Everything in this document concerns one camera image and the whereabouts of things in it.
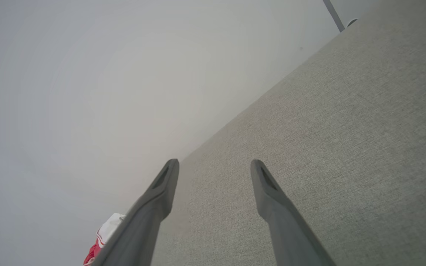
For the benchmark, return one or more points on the red white basketball jersey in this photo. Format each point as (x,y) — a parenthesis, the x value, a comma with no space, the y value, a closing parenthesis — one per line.
(104,231)

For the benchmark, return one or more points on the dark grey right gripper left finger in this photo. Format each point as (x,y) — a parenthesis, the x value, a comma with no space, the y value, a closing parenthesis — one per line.
(139,229)

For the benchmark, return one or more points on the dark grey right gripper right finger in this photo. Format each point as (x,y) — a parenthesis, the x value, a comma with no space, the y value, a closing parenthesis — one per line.
(290,236)

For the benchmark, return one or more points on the grey fabric sofa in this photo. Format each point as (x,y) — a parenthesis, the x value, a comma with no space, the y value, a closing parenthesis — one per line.
(327,147)

